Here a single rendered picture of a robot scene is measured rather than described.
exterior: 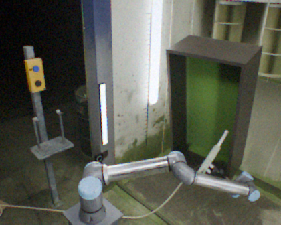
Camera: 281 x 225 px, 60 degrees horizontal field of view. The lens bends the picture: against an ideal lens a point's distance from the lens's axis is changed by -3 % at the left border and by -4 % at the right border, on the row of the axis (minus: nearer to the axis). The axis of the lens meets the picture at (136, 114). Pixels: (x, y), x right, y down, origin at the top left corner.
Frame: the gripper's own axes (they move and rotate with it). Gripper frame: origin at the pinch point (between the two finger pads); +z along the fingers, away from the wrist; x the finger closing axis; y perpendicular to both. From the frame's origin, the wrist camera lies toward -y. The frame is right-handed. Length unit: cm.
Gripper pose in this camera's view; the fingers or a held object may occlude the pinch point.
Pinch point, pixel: (203, 163)
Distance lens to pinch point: 202.1
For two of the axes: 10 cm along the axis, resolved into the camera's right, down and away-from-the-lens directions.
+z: -7.7, -6.4, 0.3
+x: 5.8, -6.8, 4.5
